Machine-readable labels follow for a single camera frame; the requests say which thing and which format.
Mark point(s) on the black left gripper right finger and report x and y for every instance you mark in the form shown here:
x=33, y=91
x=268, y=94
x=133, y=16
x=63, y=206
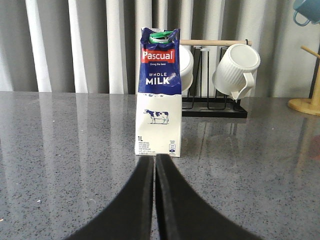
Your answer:
x=183, y=215

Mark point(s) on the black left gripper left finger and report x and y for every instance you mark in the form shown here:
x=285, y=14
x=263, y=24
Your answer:
x=129, y=215

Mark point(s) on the Pascual whole milk carton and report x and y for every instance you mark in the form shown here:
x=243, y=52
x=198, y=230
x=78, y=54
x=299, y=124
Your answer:
x=158, y=120

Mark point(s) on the white ribbed mug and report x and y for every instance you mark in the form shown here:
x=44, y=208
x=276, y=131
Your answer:
x=234, y=74

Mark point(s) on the white smiley face mug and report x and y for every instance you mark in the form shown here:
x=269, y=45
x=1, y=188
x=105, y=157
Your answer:
x=186, y=64

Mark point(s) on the wooden mug tree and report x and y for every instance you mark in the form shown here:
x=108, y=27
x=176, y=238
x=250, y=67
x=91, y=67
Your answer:
x=306, y=105

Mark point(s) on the grey pleated curtain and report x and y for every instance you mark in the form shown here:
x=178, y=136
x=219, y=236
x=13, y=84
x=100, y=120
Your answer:
x=93, y=46

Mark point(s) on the blue enamel mug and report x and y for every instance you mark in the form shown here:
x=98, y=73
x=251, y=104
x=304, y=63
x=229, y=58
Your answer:
x=310, y=9

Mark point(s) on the black wire mug rack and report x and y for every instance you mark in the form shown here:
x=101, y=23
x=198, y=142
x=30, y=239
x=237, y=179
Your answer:
x=198, y=102

